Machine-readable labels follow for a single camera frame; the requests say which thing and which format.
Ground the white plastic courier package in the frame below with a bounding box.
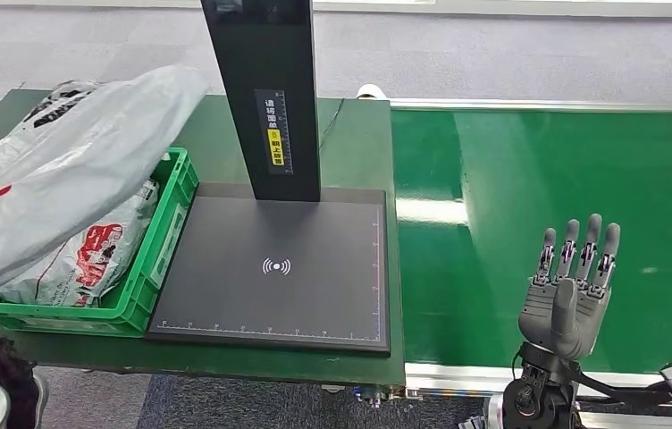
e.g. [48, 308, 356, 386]
[0, 63, 210, 300]

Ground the metal connector under table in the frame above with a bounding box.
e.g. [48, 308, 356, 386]
[353, 384, 408, 409]

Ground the green plastic crate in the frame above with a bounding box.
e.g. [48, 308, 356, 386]
[0, 147, 200, 340]

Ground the yellow and black column label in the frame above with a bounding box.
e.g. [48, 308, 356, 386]
[255, 88, 295, 176]

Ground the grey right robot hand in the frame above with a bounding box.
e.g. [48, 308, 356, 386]
[517, 213, 622, 362]

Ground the black scanner base plate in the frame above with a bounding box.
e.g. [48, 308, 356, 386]
[145, 181, 392, 357]

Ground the white package with red print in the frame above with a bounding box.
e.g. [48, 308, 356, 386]
[0, 179, 161, 307]

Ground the green conveyor belt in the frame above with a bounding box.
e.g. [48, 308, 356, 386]
[391, 109, 672, 375]

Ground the thin black table cable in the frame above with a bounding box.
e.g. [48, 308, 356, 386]
[318, 97, 346, 152]

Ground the black scanner column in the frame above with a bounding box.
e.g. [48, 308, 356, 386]
[200, 0, 322, 204]

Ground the dark green table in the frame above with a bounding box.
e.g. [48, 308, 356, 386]
[0, 88, 407, 389]

